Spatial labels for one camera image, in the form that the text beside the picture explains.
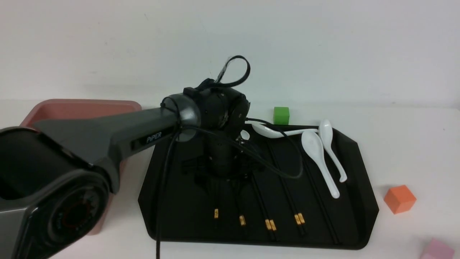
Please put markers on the orange cube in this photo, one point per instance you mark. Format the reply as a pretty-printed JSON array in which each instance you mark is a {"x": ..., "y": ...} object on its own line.
[{"x": 399, "y": 199}]

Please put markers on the black plastic tray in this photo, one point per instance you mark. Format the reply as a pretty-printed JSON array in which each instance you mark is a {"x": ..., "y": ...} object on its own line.
[{"x": 271, "y": 204}]

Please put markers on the white ceramic spoon leftmost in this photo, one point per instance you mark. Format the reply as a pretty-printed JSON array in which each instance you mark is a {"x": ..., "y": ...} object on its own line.
[{"x": 244, "y": 135}]

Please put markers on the white ceramic spoon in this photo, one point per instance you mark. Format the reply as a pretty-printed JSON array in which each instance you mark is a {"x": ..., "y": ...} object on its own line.
[
  {"x": 313, "y": 147},
  {"x": 326, "y": 135},
  {"x": 244, "y": 135}
]

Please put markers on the black chopstick plain right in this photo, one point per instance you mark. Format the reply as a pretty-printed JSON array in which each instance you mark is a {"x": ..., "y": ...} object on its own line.
[{"x": 309, "y": 164}]

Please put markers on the white ceramic spoon lying sideways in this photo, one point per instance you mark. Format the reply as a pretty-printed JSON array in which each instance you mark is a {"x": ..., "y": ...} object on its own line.
[{"x": 264, "y": 131}]

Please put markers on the pink cube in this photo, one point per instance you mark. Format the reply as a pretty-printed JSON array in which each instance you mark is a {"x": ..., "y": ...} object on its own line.
[{"x": 436, "y": 249}]

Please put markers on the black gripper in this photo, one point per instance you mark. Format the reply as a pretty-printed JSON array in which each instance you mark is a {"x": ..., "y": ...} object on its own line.
[{"x": 219, "y": 161}]

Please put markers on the green cube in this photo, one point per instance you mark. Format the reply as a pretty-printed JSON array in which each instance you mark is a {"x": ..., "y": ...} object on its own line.
[{"x": 281, "y": 115}]

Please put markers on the white ceramic spoon rightmost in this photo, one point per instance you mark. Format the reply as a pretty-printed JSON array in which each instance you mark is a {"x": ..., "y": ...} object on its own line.
[{"x": 326, "y": 135}]

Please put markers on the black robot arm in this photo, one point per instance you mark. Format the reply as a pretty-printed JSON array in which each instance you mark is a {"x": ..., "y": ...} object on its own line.
[{"x": 104, "y": 143}]

